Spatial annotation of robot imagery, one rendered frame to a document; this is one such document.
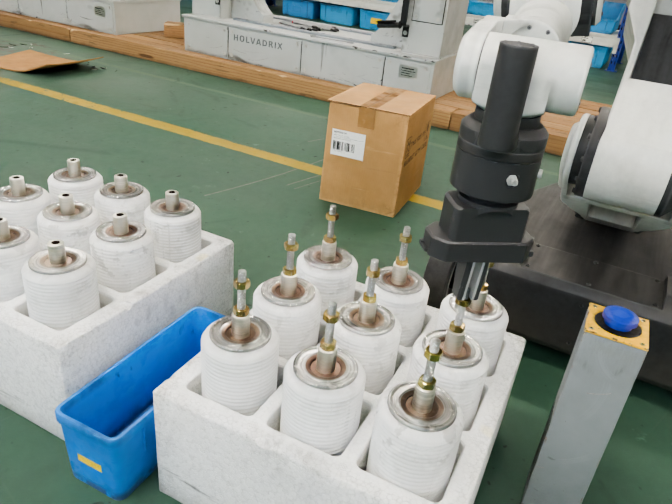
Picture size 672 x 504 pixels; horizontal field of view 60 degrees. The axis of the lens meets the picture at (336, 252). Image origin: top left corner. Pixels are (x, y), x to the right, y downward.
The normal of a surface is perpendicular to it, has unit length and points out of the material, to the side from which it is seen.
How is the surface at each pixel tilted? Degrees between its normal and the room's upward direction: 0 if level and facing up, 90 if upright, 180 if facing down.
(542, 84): 90
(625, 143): 56
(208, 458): 90
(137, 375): 88
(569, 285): 46
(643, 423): 0
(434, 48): 90
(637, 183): 98
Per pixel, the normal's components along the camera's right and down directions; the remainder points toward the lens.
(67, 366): 0.88, 0.29
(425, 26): -0.48, 0.37
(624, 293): 0.10, -0.88
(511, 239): 0.14, 0.48
